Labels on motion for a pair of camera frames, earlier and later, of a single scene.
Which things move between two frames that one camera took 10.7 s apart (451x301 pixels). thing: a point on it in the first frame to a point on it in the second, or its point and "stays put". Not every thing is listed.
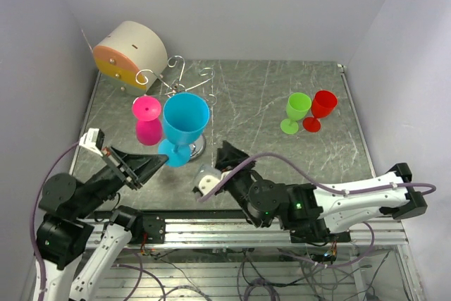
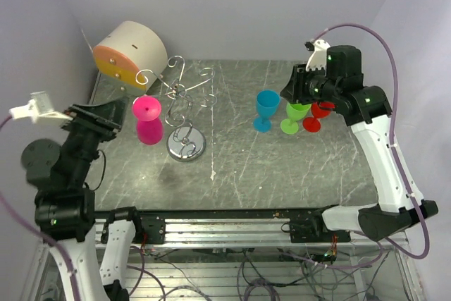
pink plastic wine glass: x=149 y=126 stays put
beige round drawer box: x=131 y=56 stays put
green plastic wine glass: x=297 y=106 stays put
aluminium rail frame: x=231 y=259 stays put
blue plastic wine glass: x=184 y=117 to x=268 y=102
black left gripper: x=141 y=166 to x=108 y=117
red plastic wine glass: x=323 y=104 stays put
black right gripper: x=227 y=156 to x=294 y=91
